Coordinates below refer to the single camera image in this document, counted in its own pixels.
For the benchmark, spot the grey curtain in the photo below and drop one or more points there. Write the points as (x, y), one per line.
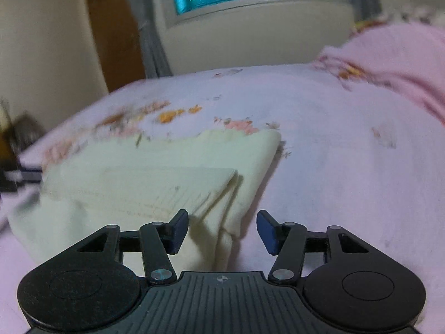
(153, 34)

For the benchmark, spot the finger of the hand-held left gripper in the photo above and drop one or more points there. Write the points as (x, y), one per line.
(24, 176)

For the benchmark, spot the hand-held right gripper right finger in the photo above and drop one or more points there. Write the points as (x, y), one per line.
(266, 232)

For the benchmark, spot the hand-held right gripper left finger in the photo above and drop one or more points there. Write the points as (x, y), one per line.
(179, 232)

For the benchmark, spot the floral pillow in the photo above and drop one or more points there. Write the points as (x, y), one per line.
(399, 19)

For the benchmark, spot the brown wooden door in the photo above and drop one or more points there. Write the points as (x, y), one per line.
(114, 41)

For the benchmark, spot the pink floral bed sheet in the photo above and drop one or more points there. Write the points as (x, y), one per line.
(330, 167)

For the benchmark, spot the cream small cloth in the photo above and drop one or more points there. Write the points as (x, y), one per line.
(139, 167)

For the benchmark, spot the pink blanket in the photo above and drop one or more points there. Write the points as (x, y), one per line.
(399, 62)

